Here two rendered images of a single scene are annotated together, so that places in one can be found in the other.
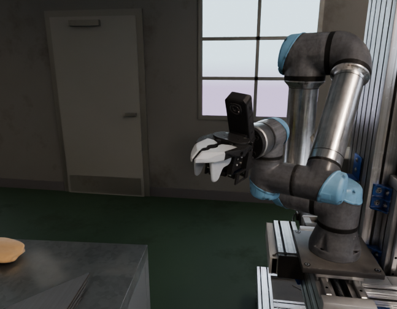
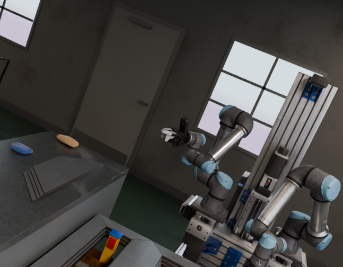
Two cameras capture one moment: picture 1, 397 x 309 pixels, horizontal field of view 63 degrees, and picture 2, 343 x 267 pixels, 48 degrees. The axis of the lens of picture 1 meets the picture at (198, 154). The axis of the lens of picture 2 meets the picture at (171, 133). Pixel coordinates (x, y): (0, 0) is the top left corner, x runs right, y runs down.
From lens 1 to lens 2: 1.48 m
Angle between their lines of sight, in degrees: 7
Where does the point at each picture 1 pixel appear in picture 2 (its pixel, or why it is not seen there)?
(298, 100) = (220, 133)
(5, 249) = (72, 141)
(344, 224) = (217, 194)
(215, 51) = (227, 83)
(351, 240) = (217, 203)
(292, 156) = not seen: hidden behind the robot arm
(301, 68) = (226, 120)
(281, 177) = (192, 156)
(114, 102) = (135, 88)
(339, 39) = (243, 115)
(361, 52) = (247, 124)
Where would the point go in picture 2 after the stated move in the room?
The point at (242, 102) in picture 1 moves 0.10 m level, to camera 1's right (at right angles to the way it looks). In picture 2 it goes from (185, 121) to (202, 128)
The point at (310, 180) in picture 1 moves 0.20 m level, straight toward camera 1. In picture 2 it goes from (201, 160) to (186, 162)
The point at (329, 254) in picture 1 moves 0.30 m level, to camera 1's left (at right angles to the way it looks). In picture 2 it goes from (205, 205) to (161, 185)
